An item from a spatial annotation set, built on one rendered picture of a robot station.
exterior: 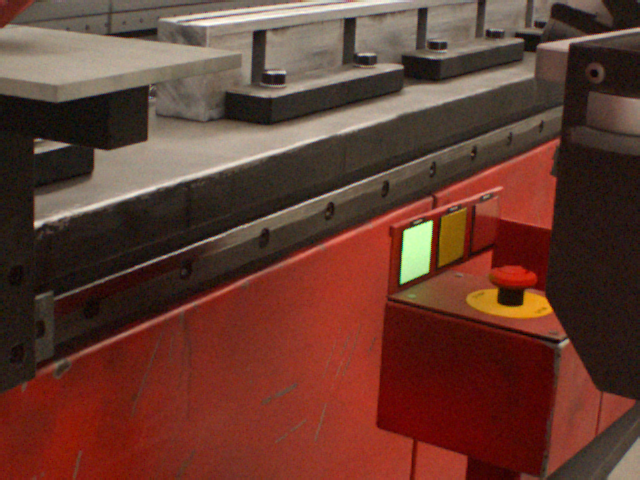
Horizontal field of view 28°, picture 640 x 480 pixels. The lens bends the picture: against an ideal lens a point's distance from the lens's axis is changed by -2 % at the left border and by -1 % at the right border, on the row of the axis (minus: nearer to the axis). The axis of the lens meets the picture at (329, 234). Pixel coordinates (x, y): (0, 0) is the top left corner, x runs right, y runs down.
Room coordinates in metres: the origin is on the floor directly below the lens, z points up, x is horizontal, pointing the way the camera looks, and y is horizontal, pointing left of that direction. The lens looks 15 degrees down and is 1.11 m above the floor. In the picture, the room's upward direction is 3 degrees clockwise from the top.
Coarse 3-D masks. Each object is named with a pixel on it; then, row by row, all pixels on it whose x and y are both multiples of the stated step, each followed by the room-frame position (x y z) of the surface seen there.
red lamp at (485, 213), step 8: (488, 200) 1.15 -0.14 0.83; (496, 200) 1.16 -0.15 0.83; (480, 208) 1.14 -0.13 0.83; (488, 208) 1.15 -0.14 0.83; (496, 208) 1.17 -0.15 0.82; (480, 216) 1.14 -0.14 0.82; (488, 216) 1.15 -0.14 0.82; (496, 216) 1.17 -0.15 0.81; (480, 224) 1.14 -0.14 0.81; (488, 224) 1.15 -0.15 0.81; (472, 232) 1.13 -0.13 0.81; (480, 232) 1.14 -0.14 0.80; (488, 232) 1.16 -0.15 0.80; (472, 240) 1.13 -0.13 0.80; (480, 240) 1.14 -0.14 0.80; (488, 240) 1.16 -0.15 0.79; (472, 248) 1.13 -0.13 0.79; (480, 248) 1.14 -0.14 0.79
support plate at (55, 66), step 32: (0, 32) 0.86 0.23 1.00; (32, 32) 0.87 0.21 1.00; (64, 32) 0.88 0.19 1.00; (0, 64) 0.72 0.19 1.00; (32, 64) 0.72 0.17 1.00; (64, 64) 0.73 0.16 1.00; (96, 64) 0.73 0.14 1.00; (128, 64) 0.74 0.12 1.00; (160, 64) 0.75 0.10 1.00; (192, 64) 0.77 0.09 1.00; (224, 64) 0.80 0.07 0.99; (32, 96) 0.67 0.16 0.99; (64, 96) 0.66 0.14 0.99
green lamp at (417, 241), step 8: (424, 224) 1.05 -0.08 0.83; (408, 232) 1.03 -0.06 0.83; (416, 232) 1.04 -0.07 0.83; (424, 232) 1.05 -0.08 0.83; (408, 240) 1.03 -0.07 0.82; (416, 240) 1.04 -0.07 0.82; (424, 240) 1.05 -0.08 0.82; (408, 248) 1.03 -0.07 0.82; (416, 248) 1.04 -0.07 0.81; (424, 248) 1.05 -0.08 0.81; (408, 256) 1.03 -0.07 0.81; (416, 256) 1.04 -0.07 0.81; (424, 256) 1.06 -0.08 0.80; (408, 264) 1.03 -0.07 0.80; (416, 264) 1.05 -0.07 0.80; (424, 264) 1.06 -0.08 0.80; (408, 272) 1.03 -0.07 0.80; (416, 272) 1.05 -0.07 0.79; (424, 272) 1.06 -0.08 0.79; (408, 280) 1.04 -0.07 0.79
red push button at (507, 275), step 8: (496, 272) 1.01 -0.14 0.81; (504, 272) 1.00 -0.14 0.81; (512, 272) 1.00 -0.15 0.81; (520, 272) 1.01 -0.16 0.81; (528, 272) 1.01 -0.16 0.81; (496, 280) 1.00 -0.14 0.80; (504, 280) 1.00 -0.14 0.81; (512, 280) 0.99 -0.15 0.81; (520, 280) 0.99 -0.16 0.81; (528, 280) 1.00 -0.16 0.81; (536, 280) 1.01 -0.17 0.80; (504, 288) 1.00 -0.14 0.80; (512, 288) 0.99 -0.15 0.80; (520, 288) 0.99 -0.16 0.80; (528, 288) 1.00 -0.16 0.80; (504, 296) 1.00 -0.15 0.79; (512, 296) 1.00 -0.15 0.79; (520, 296) 1.00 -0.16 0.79; (504, 304) 1.00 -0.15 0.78; (512, 304) 1.00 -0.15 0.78; (520, 304) 1.01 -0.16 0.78
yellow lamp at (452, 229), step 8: (448, 216) 1.09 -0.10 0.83; (456, 216) 1.10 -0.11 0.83; (464, 216) 1.11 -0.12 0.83; (448, 224) 1.09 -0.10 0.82; (456, 224) 1.10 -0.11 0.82; (464, 224) 1.11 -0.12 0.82; (440, 232) 1.08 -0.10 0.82; (448, 232) 1.09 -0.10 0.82; (456, 232) 1.10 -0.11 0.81; (464, 232) 1.11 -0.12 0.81; (440, 240) 1.08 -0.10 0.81; (448, 240) 1.09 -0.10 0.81; (456, 240) 1.10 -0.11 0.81; (440, 248) 1.08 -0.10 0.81; (448, 248) 1.09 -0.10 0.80; (456, 248) 1.10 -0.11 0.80; (440, 256) 1.08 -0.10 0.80; (448, 256) 1.09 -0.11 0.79; (456, 256) 1.11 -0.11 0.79; (440, 264) 1.08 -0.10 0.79
